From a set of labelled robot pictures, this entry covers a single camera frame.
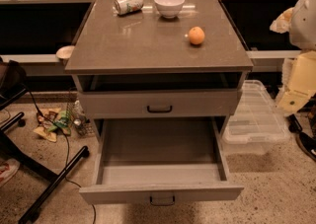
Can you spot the grey drawer cabinet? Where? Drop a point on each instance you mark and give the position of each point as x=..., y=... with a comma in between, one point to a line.
x=143, y=51

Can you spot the lying drink can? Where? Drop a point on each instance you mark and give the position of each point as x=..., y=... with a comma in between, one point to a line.
x=124, y=7

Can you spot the wire basket with bottles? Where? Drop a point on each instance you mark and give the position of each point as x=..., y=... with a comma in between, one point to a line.
x=76, y=116

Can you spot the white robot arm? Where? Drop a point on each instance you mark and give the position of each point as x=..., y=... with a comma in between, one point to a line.
x=302, y=33

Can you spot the orange fruit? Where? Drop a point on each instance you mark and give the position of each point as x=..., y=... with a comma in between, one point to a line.
x=196, y=35

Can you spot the small round dish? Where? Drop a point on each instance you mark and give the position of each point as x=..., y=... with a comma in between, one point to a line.
x=65, y=52

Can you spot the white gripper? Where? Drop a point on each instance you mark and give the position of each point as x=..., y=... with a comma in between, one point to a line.
x=304, y=27

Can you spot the clear plastic storage bin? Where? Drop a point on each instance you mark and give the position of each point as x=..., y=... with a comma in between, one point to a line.
x=256, y=119

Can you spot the white ceramic bowl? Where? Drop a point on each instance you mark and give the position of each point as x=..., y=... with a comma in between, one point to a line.
x=169, y=8

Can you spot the grey drawer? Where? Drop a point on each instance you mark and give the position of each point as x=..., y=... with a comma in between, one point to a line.
x=159, y=104
x=160, y=161

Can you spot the snack bags pile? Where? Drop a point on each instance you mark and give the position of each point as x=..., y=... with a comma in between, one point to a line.
x=50, y=121

